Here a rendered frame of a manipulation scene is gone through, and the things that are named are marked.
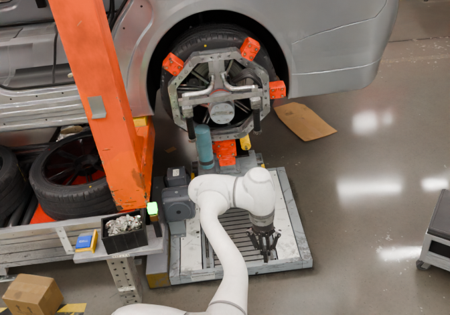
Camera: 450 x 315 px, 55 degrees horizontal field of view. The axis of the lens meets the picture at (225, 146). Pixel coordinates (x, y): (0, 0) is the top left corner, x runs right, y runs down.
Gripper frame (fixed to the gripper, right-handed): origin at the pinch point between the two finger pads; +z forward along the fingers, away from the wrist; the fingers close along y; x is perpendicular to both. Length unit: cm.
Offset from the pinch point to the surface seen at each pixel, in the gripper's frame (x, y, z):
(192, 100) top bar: 72, -42, -22
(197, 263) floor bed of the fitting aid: 40, -47, 67
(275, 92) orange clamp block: 101, -5, -8
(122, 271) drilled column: 16, -77, 44
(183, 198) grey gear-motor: 60, -54, 35
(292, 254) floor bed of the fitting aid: 52, 6, 68
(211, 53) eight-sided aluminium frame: 96, -35, -35
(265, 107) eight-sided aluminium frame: 99, -10, 1
